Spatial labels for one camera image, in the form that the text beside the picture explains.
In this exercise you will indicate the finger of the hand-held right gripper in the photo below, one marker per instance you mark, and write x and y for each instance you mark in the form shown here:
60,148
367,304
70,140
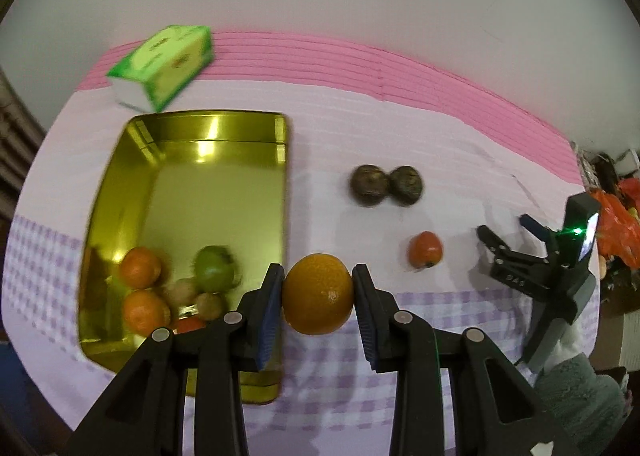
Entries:
532,226
492,241

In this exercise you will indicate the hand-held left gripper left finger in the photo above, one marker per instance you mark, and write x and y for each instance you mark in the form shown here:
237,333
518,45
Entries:
270,316

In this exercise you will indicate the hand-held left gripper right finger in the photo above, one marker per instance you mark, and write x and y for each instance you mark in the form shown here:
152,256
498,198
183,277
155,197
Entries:
364,316

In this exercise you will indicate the large orange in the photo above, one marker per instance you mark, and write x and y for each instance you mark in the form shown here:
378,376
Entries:
318,293

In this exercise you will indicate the brown kiwi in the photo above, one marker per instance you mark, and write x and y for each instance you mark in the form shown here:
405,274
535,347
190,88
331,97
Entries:
180,292
210,306

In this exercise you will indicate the small orange tangerine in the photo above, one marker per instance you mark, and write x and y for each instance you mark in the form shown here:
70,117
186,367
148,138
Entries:
141,267
146,313

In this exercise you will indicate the gold metal tray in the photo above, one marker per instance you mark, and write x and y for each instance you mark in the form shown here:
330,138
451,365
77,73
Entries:
210,186

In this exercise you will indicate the person's right forearm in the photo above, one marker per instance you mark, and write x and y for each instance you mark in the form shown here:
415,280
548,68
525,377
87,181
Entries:
575,396

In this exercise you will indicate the red tomato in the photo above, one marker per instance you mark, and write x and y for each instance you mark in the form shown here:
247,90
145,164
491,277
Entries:
425,248
189,325

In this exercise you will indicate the green lime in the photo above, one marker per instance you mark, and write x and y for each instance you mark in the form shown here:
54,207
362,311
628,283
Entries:
215,268

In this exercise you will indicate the orange plastic bag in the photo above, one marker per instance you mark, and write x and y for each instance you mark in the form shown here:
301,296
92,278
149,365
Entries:
614,221

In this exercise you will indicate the dark brown passion fruit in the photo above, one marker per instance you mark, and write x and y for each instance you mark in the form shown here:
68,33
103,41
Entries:
369,184
406,184

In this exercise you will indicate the blue foam mat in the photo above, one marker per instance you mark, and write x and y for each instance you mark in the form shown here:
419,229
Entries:
20,386

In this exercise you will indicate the green tissue pack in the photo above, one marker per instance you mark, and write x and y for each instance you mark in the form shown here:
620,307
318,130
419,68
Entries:
160,63

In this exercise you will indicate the beige striped curtain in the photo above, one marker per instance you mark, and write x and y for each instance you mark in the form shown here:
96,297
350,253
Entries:
12,136

